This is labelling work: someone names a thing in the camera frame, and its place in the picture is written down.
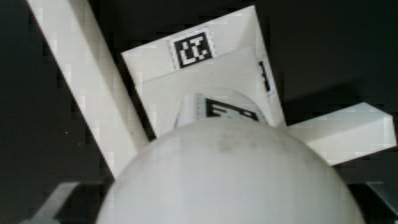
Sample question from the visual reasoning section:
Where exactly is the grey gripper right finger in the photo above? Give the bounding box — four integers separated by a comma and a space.
368, 182, 398, 214

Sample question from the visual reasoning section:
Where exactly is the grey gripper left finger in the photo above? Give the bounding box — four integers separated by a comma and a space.
18, 182, 80, 224

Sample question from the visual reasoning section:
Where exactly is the white lamp bulb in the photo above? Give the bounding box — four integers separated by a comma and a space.
96, 88, 366, 224

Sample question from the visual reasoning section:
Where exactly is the white lamp base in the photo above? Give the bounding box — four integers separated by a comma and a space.
123, 6, 286, 135

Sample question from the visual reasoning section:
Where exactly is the white right fence bar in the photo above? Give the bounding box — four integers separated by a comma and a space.
288, 102, 398, 166

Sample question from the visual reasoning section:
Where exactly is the white fence bar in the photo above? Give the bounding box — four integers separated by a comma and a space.
288, 102, 398, 166
27, 0, 149, 177

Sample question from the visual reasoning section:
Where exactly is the white front fence bar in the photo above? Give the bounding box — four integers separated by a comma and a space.
27, 0, 149, 177

